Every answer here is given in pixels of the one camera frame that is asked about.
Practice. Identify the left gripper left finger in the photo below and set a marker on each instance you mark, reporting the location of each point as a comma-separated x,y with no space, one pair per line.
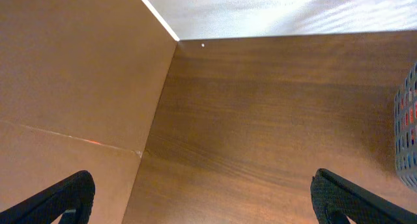
69,201

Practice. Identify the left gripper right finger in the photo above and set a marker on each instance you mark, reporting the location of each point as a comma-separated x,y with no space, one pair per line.
337,200

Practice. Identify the grey plastic basket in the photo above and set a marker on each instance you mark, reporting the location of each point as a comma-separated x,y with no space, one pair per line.
405,130

